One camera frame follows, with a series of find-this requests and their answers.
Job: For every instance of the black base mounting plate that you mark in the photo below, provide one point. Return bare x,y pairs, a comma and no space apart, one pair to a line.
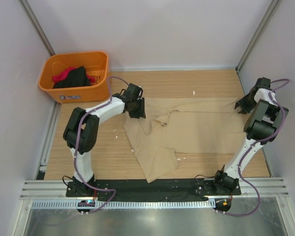
164,190

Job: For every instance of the white slotted cable duct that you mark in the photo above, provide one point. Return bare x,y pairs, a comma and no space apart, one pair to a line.
85,204

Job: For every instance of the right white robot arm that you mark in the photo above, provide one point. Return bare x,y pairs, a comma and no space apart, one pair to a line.
266,119

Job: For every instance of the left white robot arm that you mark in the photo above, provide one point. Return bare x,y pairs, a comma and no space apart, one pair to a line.
81,132

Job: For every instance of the black t shirt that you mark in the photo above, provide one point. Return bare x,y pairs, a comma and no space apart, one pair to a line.
73,78

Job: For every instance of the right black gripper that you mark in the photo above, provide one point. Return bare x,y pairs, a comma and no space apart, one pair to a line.
241,103

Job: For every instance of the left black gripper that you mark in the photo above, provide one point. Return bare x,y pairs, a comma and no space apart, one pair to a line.
140,113

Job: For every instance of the orange plastic basket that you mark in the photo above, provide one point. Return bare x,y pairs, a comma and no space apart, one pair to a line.
96,64

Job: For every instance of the beige t shirt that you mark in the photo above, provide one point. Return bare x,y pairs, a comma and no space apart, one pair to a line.
184,125

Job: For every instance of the red t shirt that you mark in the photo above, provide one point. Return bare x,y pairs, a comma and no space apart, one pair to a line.
62,75

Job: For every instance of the aluminium frame rail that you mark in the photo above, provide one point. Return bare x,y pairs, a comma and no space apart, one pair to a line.
55,189

